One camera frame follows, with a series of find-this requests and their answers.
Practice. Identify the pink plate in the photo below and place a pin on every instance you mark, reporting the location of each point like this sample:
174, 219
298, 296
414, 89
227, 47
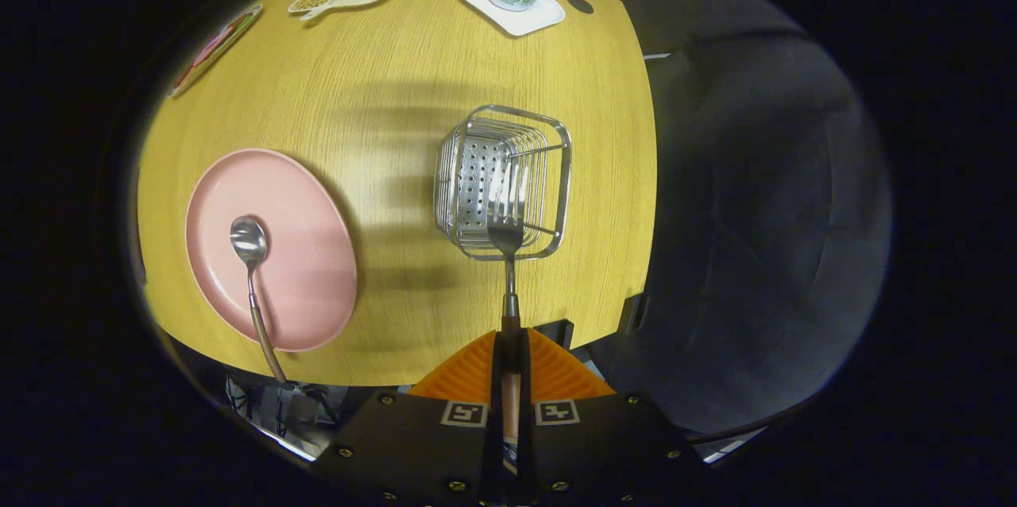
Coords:
310, 253

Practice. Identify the black table grommet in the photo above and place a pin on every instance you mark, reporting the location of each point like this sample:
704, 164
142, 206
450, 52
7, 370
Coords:
580, 5

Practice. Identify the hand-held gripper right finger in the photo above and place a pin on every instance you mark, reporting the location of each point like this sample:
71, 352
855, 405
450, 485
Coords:
596, 451

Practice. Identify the round plate with food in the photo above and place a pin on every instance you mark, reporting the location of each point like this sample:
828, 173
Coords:
214, 50

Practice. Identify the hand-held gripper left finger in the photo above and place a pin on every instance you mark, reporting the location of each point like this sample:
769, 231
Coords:
429, 451

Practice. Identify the white square coaster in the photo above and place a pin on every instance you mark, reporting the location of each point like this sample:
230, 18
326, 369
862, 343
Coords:
528, 21

